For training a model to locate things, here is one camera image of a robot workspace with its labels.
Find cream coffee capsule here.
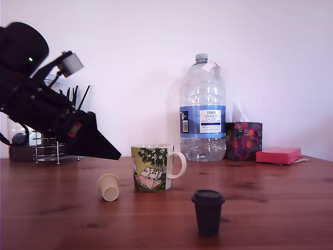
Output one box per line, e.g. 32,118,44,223
97,173,120,202

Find black coffee capsule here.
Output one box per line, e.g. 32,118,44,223
191,189,226,236

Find cartoon print ceramic mug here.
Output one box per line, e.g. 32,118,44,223
131,144,187,193

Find dark container contents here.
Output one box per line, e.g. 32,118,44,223
9,145,35,162

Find dark round ball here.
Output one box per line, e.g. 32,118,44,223
11,132,28,145

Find clear plastic storage container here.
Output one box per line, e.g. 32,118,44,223
6,73,62,163

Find large clear water bottle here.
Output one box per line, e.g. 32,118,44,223
179,54,227,163

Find white tissue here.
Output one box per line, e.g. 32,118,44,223
233,101,251,123

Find floral tissue box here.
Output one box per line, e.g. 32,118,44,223
225,121,263,161

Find pink flat box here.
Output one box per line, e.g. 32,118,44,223
255,147,302,166

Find paper sheet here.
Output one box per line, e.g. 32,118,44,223
275,157,310,166

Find chrome wire utensil rack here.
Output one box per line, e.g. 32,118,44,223
32,130,80,165

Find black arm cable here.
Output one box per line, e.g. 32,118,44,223
0,124,29,146

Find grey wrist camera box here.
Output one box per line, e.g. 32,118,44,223
30,50,85,86

